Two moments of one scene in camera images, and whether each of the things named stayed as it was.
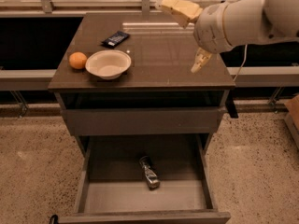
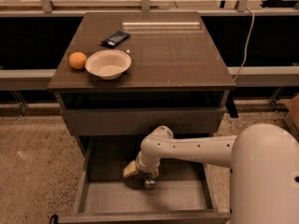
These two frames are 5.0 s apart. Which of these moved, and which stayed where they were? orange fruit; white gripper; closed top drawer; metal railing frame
Moved: white gripper
Stayed: metal railing frame; closed top drawer; orange fruit
